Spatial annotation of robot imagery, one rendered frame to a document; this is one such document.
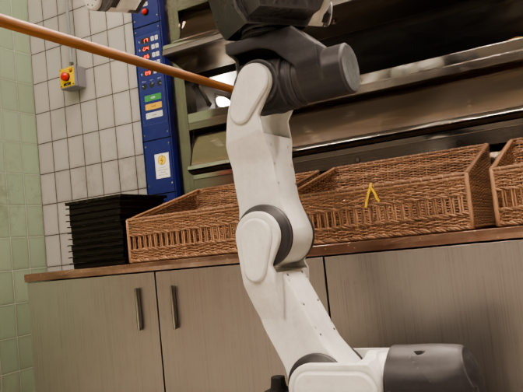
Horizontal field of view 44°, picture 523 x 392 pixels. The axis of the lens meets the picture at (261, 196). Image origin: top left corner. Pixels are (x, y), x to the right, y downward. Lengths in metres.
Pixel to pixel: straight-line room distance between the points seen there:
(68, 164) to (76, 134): 0.15
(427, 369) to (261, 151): 0.58
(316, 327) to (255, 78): 0.57
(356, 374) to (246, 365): 0.68
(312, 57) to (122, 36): 1.72
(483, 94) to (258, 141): 1.03
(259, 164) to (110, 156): 1.59
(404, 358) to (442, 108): 1.13
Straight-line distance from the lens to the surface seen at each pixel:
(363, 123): 2.36
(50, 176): 3.26
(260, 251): 1.41
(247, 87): 1.46
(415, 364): 1.35
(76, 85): 3.09
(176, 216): 2.12
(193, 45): 2.60
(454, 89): 2.31
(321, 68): 1.43
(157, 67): 2.07
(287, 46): 1.46
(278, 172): 1.46
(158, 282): 2.12
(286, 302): 1.45
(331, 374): 1.38
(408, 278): 1.74
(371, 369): 1.35
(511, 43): 2.29
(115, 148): 2.97
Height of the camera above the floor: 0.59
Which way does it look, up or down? 5 degrees up
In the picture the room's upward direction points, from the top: 6 degrees counter-clockwise
